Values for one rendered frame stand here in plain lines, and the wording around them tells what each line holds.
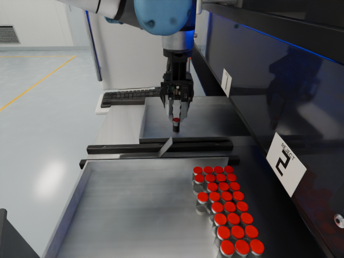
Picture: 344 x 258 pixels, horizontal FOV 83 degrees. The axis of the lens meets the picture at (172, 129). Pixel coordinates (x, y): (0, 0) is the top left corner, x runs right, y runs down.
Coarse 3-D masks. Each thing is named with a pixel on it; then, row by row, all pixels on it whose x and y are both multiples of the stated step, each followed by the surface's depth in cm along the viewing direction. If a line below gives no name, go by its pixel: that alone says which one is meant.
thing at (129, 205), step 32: (96, 160) 46; (128, 160) 46; (160, 160) 47; (192, 160) 47; (224, 160) 47; (96, 192) 43; (128, 192) 43; (160, 192) 43; (192, 192) 43; (64, 224) 35; (96, 224) 37; (128, 224) 37; (160, 224) 37; (192, 224) 37; (64, 256) 32; (96, 256) 32; (128, 256) 32; (160, 256) 32; (192, 256) 32
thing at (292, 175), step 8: (272, 144) 34; (280, 144) 32; (272, 152) 34; (280, 152) 32; (288, 152) 29; (272, 160) 34; (296, 160) 28; (272, 168) 34; (280, 168) 32; (288, 168) 30; (296, 168) 28; (304, 168) 26; (280, 176) 32; (288, 176) 30; (296, 176) 28; (288, 184) 30; (296, 184) 28; (288, 192) 30
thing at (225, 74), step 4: (224, 72) 60; (224, 76) 60; (228, 76) 56; (224, 80) 60; (228, 80) 56; (224, 84) 60; (228, 84) 57; (224, 88) 60; (228, 88) 57; (228, 92) 57; (228, 96) 57
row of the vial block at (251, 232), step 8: (224, 168) 42; (232, 168) 42; (232, 176) 41; (232, 184) 39; (232, 192) 39; (240, 192) 37; (232, 200) 37; (240, 200) 36; (240, 208) 35; (240, 216) 35; (248, 216) 33; (240, 224) 34; (248, 224) 32; (248, 232) 31; (256, 232) 31; (248, 240) 31; (256, 240) 30; (256, 248) 29; (264, 248) 29; (248, 256) 30; (256, 256) 29
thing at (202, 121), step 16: (208, 96) 75; (224, 96) 75; (144, 112) 66; (160, 112) 72; (176, 112) 72; (192, 112) 72; (208, 112) 72; (224, 112) 72; (144, 128) 63; (160, 128) 63; (192, 128) 63; (208, 128) 63; (224, 128) 63; (240, 128) 63; (240, 144) 56; (256, 144) 56
